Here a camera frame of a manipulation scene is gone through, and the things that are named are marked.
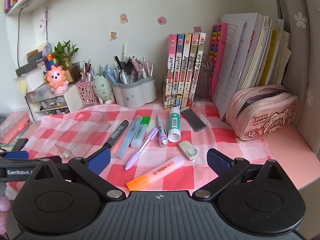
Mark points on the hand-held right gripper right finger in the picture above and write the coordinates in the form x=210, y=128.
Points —
x=218, y=162

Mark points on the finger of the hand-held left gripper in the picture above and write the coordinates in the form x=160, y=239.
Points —
x=19, y=143
x=16, y=154

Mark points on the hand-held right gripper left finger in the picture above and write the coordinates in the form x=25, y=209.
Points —
x=98, y=160

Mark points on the black marker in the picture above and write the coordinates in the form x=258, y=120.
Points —
x=116, y=135

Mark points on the clear plastic box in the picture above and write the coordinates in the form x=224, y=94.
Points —
x=82, y=132

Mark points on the blue highlighter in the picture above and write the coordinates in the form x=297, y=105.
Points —
x=128, y=137

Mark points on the purple mechanical pencil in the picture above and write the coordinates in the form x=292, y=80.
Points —
x=142, y=148

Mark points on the peach highlighter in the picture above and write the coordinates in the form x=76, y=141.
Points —
x=140, y=132

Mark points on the dark grey metal case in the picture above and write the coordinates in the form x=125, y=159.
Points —
x=193, y=119

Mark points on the orange highlighter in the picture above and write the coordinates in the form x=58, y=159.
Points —
x=155, y=172

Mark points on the green glue stick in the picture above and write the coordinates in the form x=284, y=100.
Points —
x=174, y=125

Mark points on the purple pen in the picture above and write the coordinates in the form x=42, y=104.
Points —
x=162, y=132

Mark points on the white eraser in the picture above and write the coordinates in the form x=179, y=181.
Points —
x=188, y=150

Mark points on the translucent storage box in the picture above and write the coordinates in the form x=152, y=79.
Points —
x=40, y=92

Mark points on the pink checked tablecloth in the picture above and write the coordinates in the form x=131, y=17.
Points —
x=155, y=155

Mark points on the pink pencil case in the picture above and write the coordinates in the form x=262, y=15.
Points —
x=262, y=115

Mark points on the white box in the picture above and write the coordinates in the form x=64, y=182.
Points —
x=32, y=80

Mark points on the white drawer organizer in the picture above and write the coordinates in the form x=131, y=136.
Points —
x=72, y=100

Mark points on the pink perforated pen holder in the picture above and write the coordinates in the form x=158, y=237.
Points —
x=86, y=92

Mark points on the egg-shaped pen holder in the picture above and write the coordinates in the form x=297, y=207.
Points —
x=102, y=87

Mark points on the black box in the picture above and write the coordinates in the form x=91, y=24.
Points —
x=26, y=69

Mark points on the pink lion toy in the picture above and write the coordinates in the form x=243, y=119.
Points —
x=57, y=78

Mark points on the grey flower-shaped pen holder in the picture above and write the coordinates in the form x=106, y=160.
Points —
x=137, y=95

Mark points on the clear acrylic bookend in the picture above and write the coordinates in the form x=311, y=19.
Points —
x=203, y=80

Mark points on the bunch of pens and pencils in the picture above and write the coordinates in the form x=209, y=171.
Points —
x=86, y=72

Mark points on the bunch of grey-green pens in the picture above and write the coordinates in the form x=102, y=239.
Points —
x=100, y=71

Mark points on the magnifying glass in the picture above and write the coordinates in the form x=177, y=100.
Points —
x=128, y=76

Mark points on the colourful puzzle cube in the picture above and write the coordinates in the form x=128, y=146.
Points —
x=50, y=60

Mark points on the glass vase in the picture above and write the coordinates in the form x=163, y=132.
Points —
x=73, y=72

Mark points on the pink spine comic book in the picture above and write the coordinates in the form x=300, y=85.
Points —
x=178, y=75
x=192, y=75
x=198, y=65
x=171, y=75
x=185, y=75

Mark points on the purple hanging charm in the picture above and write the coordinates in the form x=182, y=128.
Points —
x=47, y=48

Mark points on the green bamboo plant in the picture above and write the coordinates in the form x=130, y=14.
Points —
x=65, y=52

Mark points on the bunch of blue and black pens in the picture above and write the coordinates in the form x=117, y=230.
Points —
x=145, y=66

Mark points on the pink abacus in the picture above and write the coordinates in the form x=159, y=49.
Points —
x=217, y=55

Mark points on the stack of papers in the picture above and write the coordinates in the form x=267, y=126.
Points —
x=240, y=55

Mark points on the white flower-print side panel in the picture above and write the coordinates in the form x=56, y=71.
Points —
x=300, y=55

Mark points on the brown animal wall sticker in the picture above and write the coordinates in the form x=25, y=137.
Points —
x=113, y=36

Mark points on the pink square wall sticker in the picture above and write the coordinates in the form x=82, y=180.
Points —
x=197, y=28

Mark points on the round character wall sticker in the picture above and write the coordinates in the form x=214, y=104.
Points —
x=123, y=18

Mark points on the pink round wall sticker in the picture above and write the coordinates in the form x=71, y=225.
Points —
x=162, y=20

